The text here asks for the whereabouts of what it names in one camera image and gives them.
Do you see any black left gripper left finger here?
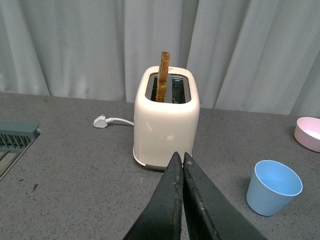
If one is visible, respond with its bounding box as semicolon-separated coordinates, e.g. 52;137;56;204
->
124;152;184;240

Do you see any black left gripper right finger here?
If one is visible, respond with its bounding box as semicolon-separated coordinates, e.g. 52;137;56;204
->
183;153;266;240

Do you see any blue cup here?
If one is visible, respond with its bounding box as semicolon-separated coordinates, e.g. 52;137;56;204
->
246;160;303;216

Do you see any cream white toaster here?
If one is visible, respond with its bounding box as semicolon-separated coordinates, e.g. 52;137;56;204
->
133;66;200;170

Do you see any pink bowl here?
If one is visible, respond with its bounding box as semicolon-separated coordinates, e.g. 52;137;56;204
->
294;116;320;153

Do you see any brown toast slice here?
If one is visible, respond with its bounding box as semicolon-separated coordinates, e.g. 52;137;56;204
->
155;51;170;103

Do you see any green dish rack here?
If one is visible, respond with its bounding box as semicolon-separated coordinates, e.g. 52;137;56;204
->
0;120;41;179

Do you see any white power plug and cable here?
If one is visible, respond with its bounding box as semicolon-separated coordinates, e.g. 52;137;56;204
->
93;114;135;129

